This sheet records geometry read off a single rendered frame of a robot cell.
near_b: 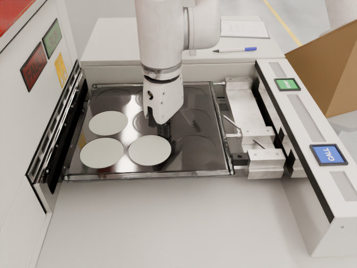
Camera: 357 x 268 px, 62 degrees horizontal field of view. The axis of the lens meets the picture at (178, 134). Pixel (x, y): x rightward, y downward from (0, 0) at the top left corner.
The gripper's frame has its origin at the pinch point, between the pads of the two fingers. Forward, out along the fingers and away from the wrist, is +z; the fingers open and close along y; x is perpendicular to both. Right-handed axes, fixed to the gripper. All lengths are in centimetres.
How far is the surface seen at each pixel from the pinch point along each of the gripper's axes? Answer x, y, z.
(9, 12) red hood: 9.7, -21.5, -32.5
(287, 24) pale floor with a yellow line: 40, 327, 95
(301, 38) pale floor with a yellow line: 16, 296, 94
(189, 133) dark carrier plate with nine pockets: -5.1, 3.8, 2.1
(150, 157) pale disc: -1.4, -8.2, 1.9
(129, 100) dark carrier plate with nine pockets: 16.4, 7.1, 2.2
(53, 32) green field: 27.7, -2.9, -18.9
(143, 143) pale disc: 2.4, -5.4, 1.9
